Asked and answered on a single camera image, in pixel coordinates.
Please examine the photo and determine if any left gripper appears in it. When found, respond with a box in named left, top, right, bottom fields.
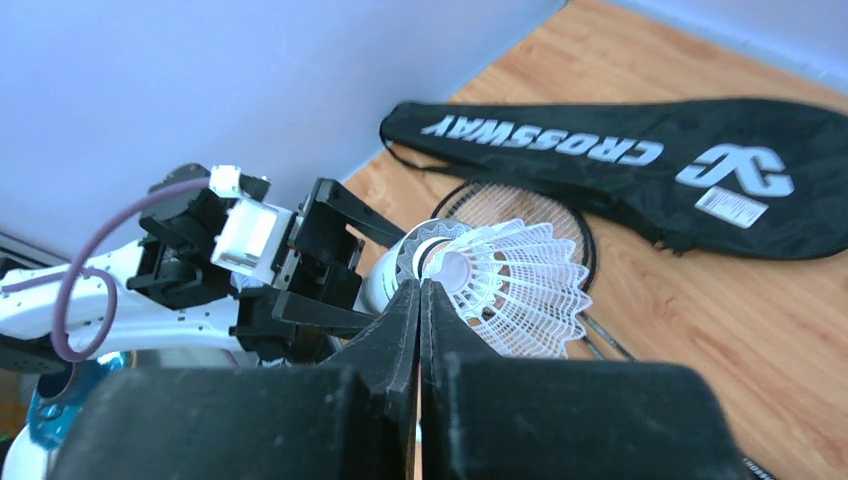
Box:
left=231, top=178, right=406, bottom=363

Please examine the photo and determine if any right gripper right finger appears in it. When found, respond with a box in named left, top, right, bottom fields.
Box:
left=420, top=280, right=511, bottom=479

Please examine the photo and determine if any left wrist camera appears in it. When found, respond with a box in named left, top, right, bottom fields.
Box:
left=209, top=165, right=296, bottom=285

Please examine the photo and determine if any upper badminton racket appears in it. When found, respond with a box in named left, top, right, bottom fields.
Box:
left=433, top=181, right=632, bottom=360

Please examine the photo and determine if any black racket bag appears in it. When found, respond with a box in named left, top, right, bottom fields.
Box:
left=379, top=97, right=847, bottom=260

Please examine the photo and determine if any badminton racket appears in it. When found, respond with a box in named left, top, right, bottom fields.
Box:
left=576, top=311, right=780, bottom=480
left=433, top=181, right=632, bottom=360

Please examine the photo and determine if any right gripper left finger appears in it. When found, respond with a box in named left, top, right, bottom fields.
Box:
left=328, top=280, right=421, bottom=479

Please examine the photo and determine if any shuttlecock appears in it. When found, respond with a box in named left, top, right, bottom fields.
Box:
left=421, top=219, right=592, bottom=358

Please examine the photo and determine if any lower badminton racket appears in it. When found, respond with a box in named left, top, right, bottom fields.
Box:
left=576, top=311, right=780, bottom=480

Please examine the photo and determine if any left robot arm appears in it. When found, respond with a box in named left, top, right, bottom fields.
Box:
left=1, top=164, right=403, bottom=373

